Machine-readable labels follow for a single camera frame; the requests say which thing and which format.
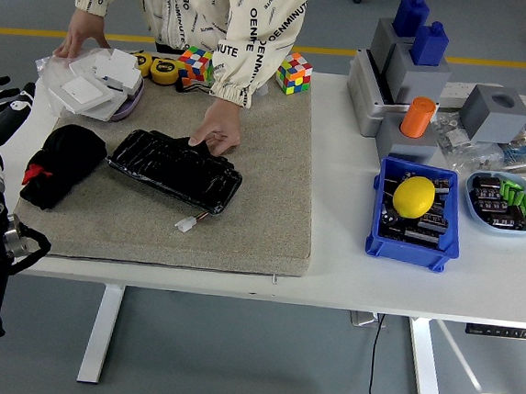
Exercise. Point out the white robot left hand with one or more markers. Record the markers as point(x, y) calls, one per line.
point(10, 115)

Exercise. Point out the person's right hand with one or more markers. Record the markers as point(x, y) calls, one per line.
point(86, 29)

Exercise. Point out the person's left hand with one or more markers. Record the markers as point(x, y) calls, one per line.
point(221, 119)

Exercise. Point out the black rag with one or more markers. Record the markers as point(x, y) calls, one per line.
point(69, 152)

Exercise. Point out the glossy black panel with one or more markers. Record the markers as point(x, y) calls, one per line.
point(168, 170)

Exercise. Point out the person's left forearm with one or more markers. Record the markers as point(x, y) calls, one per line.
point(252, 53)

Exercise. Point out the black table control panel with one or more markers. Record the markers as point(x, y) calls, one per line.
point(502, 332)

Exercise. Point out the white folded cardboard box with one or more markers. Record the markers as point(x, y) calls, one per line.
point(115, 66)

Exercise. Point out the colourful puzzle cube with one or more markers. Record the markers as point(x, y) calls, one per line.
point(194, 64)
point(294, 73)

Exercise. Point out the yellow tape measure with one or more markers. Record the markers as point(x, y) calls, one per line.
point(164, 71)
point(142, 63)

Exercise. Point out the white flat plastic box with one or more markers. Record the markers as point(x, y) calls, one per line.
point(85, 96)

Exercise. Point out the grey-brown mat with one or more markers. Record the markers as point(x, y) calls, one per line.
point(255, 182)

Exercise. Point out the lilac plastic tray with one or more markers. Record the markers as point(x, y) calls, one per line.
point(130, 107)

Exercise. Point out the flat light grey case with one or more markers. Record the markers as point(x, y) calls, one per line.
point(363, 104)

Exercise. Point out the grey square block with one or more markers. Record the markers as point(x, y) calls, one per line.
point(420, 84)
point(382, 46)
point(410, 150)

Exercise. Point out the silver-topped black capacitor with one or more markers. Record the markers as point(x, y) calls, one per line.
point(388, 215)

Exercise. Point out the orange cylinder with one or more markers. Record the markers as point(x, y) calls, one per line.
point(417, 118)

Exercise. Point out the yellow lemon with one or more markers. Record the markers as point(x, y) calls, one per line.
point(412, 196)

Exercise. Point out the blue bottle-shaped block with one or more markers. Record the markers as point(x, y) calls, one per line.
point(429, 45)
point(410, 16)

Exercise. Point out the blue plastic bin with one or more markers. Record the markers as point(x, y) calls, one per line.
point(405, 255)

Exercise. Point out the black cylindrical capacitor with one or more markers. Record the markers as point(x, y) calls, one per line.
point(501, 220)
point(486, 182)
point(421, 237)
point(433, 223)
point(441, 185)
point(490, 206)
point(488, 194)

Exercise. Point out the clear bag of metal parts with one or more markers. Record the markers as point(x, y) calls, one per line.
point(453, 133)

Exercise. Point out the white table leg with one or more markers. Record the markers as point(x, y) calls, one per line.
point(101, 330)
point(427, 373)

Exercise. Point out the grey box under table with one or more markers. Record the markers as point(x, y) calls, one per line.
point(365, 319)

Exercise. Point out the clear bag of small parts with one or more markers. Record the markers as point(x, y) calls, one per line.
point(478, 160)

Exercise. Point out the grey block with round hole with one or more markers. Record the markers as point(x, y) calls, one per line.
point(491, 120)

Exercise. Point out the light blue oval tray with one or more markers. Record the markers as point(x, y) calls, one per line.
point(473, 215)

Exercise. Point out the bundle of blue resistors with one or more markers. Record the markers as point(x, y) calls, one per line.
point(518, 152)

